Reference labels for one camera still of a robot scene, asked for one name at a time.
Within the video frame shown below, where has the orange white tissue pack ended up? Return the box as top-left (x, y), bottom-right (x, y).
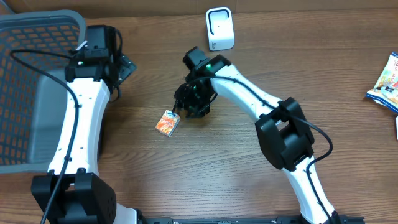
top-left (155, 110), bottom-right (180, 137)

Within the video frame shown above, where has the yellow snack bag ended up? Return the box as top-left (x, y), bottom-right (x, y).
top-left (365, 52), bottom-right (397, 113)

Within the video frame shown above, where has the white tube gold cap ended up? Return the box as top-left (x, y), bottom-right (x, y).
top-left (395, 116), bottom-right (398, 140)

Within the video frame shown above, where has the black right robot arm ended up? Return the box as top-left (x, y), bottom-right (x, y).
top-left (173, 47), bottom-right (340, 223)

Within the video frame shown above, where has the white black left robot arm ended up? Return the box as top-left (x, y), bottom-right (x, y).
top-left (31, 25), bottom-right (139, 223)

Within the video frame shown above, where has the white barcode scanner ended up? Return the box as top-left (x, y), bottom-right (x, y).
top-left (205, 7), bottom-right (234, 51)

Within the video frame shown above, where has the grey plastic shopping basket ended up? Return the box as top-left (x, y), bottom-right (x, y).
top-left (1, 10), bottom-right (86, 174)

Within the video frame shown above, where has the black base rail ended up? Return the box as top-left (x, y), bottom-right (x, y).
top-left (136, 216), bottom-right (366, 224)

